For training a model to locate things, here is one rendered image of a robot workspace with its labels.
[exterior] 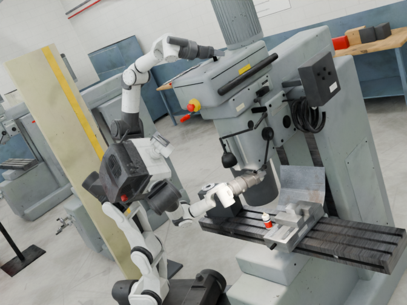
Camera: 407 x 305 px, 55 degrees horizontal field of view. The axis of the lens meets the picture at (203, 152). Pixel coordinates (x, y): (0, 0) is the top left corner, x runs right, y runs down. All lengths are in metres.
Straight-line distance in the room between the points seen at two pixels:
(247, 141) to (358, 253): 0.73
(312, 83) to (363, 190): 0.95
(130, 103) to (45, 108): 1.40
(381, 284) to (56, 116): 2.63
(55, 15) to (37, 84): 8.42
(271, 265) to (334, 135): 0.80
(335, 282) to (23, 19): 10.06
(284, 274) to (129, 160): 0.98
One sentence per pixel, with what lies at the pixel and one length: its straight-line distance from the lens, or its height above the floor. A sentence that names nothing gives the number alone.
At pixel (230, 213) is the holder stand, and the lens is 2.52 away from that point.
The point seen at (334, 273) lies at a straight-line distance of 2.62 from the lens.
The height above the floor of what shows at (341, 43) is 0.96.
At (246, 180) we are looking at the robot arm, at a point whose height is 1.26.
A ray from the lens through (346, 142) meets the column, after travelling 2.47.
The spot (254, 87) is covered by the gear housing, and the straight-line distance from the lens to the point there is 1.98.
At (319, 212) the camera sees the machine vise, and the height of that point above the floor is 0.94.
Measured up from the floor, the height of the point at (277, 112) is 1.51.
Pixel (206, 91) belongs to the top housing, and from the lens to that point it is 1.77.
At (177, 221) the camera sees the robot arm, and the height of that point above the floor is 1.21.
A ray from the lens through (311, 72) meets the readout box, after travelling 1.95.
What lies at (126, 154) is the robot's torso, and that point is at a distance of 1.92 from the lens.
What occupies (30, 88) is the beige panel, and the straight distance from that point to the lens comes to 3.31.
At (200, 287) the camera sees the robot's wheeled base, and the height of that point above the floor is 0.60.
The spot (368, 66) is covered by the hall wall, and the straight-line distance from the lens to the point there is 6.44.
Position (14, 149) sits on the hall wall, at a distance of 10.82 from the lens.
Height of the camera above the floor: 2.18
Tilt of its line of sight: 20 degrees down
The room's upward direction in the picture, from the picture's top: 23 degrees counter-clockwise
